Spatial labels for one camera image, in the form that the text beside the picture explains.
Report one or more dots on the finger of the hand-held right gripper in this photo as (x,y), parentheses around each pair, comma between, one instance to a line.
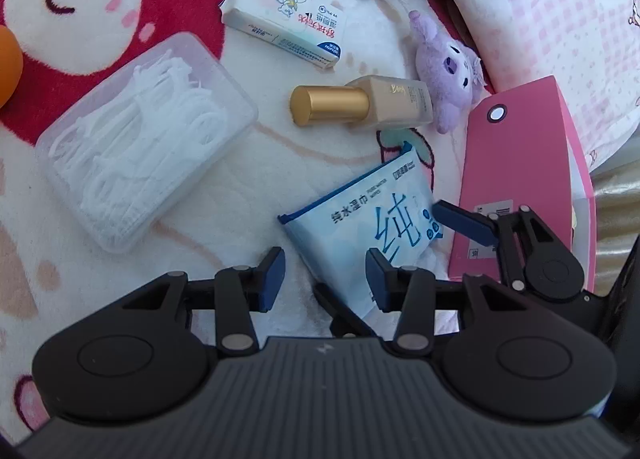
(342,314)
(465,226)

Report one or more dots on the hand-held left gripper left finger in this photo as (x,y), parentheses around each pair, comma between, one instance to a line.
(272,279)

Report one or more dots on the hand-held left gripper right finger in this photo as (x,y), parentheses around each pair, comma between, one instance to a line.
(377,284)

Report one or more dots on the blue white wet wipes pack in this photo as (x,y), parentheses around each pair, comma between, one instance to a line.
(360,219)

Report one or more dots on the pink storage box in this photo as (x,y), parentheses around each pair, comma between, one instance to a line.
(515,159)

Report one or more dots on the gold cap foundation bottle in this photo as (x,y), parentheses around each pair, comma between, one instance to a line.
(390,104)

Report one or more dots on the clear floss pick box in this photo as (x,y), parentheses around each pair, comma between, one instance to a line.
(145,139)

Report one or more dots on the orange ball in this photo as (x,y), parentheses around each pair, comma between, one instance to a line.
(9,69)

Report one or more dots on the golden curtain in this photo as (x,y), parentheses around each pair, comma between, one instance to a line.
(615,199)

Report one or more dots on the bear printed blanket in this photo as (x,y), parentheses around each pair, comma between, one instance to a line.
(280,174)

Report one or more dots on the purple plush toy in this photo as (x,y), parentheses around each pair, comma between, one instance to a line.
(445,69)

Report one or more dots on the pink checked pillow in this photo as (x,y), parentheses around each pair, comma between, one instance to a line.
(550,14)

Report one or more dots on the white tissue pack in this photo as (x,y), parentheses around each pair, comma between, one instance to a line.
(280,14)

